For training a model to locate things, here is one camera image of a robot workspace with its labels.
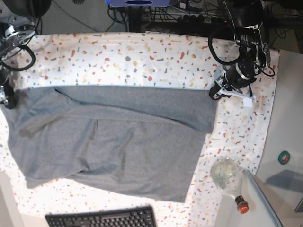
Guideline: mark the green tape roll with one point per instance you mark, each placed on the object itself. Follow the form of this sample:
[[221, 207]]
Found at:
[[284, 157]]

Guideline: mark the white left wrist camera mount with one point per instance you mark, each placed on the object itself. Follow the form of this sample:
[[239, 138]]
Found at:
[[248, 98]]

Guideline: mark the grey metal bar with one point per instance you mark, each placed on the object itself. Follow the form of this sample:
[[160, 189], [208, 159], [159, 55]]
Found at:
[[262, 211]]

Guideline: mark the black computer keyboard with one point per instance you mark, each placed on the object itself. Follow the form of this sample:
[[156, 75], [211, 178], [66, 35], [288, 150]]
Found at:
[[135, 217]]

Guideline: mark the blue box with oval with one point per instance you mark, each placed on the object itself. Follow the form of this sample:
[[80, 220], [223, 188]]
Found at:
[[137, 3]]

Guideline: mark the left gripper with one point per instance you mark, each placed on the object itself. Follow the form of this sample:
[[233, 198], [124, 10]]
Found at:
[[222, 86]]

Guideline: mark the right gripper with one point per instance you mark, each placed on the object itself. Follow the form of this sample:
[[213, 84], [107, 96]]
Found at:
[[7, 96]]

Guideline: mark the clear round glass bottle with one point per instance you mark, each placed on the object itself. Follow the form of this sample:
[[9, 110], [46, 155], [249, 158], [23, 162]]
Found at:
[[227, 177]]

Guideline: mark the terrazzo patterned table cloth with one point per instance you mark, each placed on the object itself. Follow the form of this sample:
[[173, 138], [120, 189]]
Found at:
[[141, 60]]

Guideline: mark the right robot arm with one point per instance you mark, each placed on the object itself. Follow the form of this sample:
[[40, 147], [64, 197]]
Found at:
[[19, 20]]

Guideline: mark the grey t-shirt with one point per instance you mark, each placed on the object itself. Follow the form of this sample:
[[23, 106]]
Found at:
[[135, 141]]

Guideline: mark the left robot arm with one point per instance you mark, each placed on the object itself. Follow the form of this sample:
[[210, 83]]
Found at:
[[246, 21]]

